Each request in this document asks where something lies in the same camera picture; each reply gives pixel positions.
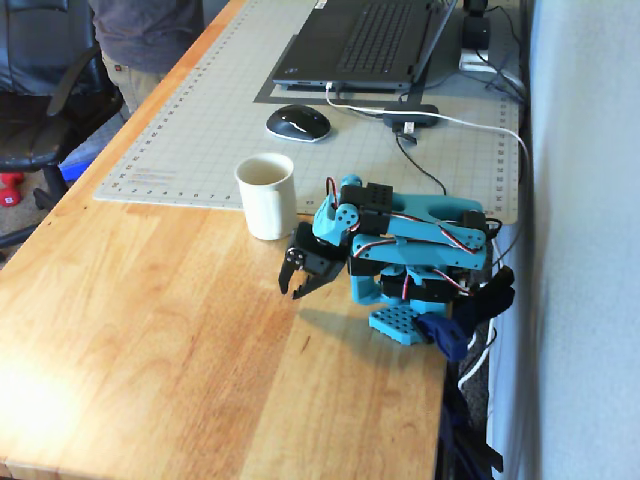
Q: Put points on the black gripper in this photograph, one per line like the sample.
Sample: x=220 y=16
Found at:
x=314 y=260

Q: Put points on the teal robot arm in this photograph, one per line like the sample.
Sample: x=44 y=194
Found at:
x=425 y=240

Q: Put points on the white ceramic mug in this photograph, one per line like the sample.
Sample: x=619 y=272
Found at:
x=267 y=205

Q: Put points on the black computer mouse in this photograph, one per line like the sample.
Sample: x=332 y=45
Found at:
x=298 y=122

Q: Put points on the blue clamp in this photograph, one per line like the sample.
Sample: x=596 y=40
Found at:
x=445 y=335

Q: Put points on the grey gridded cutting mat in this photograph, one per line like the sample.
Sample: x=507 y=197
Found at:
x=210 y=125

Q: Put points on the black usb hub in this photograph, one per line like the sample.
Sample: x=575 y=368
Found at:
x=410 y=115

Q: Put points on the dark navy clamp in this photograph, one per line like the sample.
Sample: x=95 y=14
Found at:
x=495 y=295

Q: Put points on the black laptop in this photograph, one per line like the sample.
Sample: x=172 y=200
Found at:
x=360 y=45

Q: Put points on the person in grey shirt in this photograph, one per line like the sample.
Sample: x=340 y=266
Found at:
x=145 y=35

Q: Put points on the black device on stand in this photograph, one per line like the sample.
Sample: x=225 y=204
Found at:
x=475 y=32

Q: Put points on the red dumbbell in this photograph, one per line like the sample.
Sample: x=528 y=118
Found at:
x=9 y=192

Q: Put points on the black office chair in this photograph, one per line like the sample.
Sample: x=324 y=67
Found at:
x=35 y=100

